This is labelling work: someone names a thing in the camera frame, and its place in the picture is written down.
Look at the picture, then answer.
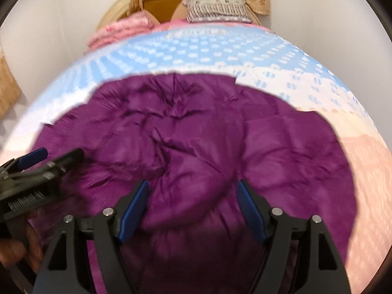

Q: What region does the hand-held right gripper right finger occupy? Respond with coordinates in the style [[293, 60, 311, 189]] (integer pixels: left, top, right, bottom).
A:
[[237, 180, 352, 294]]

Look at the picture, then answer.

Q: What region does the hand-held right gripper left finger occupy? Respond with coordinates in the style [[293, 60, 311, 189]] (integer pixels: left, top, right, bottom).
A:
[[32, 180, 150, 294]]

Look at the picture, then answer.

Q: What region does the purple hooded puffer jacket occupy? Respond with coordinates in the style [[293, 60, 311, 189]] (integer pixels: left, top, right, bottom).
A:
[[32, 73, 359, 294]]

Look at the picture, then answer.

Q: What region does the striped patterned pillow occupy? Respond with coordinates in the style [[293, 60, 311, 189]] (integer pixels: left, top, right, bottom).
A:
[[183, 0, 247, 24]]

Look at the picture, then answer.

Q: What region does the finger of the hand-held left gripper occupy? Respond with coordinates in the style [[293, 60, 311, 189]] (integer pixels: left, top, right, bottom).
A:
[[5, 147, 49, 172], [40, 148, 84, 176]]

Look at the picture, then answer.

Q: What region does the dotted pastel quilt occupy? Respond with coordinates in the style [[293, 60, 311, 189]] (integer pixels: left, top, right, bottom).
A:
[[0, 21, 392, 294]]

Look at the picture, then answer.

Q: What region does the folded pink blanket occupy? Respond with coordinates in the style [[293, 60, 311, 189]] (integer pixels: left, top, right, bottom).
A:
[[87, 11, 154, 50]]

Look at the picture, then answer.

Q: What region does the person's left hand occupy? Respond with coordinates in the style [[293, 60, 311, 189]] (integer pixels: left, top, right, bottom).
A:
[[0, 217, 44, 274]]

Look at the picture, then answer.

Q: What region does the cream wooden headboard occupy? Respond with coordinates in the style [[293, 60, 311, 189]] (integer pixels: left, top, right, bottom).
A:
[[97, 0, 261, 39]]

